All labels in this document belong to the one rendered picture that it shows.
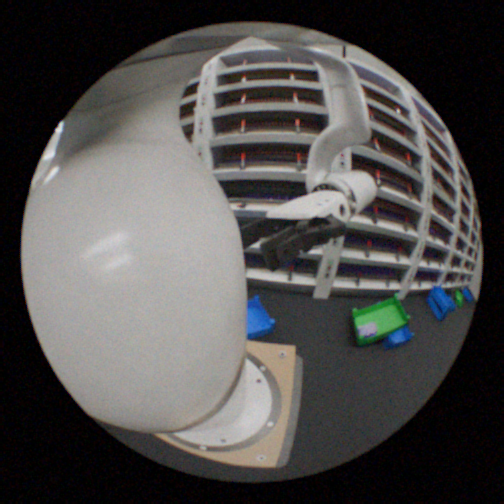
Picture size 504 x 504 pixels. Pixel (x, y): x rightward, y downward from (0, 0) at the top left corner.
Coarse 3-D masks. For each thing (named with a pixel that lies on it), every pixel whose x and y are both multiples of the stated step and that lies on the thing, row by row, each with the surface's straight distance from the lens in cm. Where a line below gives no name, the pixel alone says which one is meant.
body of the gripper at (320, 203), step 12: (312, 192) 29; (324, 192) 26; (336, 192) 26; (288, 204) 24; (300, 204) 22; (312, 204) 21; (324, 204) 20; (336, 204) 22; (276, 216) 22; (288, 216) 20; (300, 216) 18; (312, 216) 18; (324, 216) 19; (336, 216) 22; (348, 216) 25; (276, 228) 27
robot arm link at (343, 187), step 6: (324, 180) 28; (330, 180) 27; (336, 180) 28; (342, 180) 29; (324, 186) 29; (336, 186) 27; (342, 186) 27; (348, 186) 28; (342, 192) 27; (348, 192) 27; (348, 198) 27; (354, 198) 28; (348, 204) 27; (354, 204) 27; (354, 210) 28
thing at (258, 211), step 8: (304, 192) 92; (232, 208) 82; (248, 208) 80; (256, 208) 79; (264, 208) 79; (272, 208) 79; (240, 216) 83; (248, 216) 81; (256, 216) 80; (264, 216) 79
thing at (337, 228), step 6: (330, 216) 20; (318, 222) 22; (324, 222) 20; (330, 222) 18; (336, 222) 18; (342, 222) 17; (330, 228) 16; (336, 228) 16; (342, 228) 17; (318, 234) 16; (324, 234) 16; (330, 234) 16; (336, 234) 17; (342, 234) 17; (324, 240) 16
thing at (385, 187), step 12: (360, 168) 102; (372, 168) 106; (384, 168) 110; (384, 180) 106; (396, 180) 118; (408, 180) 124; (384, 192) 90; (396, 192) 101; (408, 192) 112; (408, 204) 104; (420, 204) 117
